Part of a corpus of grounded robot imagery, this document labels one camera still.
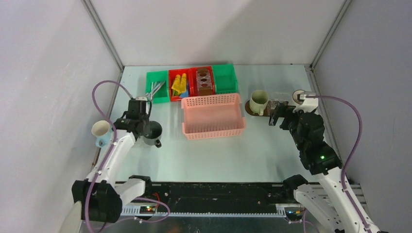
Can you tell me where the white mug dark rim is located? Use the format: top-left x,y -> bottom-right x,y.
292,90 -> 309,106

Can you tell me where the light green mug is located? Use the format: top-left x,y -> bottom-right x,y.
249,90 -> 269,116

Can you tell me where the black mug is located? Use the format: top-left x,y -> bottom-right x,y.
143,121 -> 163,148

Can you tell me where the white mug blue handle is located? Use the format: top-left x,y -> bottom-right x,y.
91,120 -> 114,148

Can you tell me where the brown wooden toothbrush holder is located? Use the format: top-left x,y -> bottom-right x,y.
195,67 -> 214,96

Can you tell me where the clear textured toothbrush holder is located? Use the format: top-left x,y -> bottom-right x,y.
267,99 -> 280,112

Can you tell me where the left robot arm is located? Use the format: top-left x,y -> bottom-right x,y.
71,97 -> 154,223

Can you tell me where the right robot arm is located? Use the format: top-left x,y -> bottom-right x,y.
269,102 -> 381,233

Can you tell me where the white toothbrush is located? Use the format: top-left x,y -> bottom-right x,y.
146,82 -> 166,103

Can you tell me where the green toothpaste tube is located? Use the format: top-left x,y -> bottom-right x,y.
172,90 -> 180,97

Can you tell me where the red bin with toothpaste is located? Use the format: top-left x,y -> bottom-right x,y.
168,68 -> 193,102

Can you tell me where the green bin with toothbrushes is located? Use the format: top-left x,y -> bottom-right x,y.
145,70 -> 170,104

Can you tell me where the green bin far right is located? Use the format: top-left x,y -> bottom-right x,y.
212,64 -> 238,94

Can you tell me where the pink perforated basket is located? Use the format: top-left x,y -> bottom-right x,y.
181,93 -> 246,140

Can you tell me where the red bin with holder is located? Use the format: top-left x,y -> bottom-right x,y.
189,66 -> 216,96

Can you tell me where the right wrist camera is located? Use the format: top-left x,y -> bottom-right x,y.
293,91 -> 319,113

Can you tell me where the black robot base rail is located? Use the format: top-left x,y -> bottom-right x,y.
142,182 -> 298,215

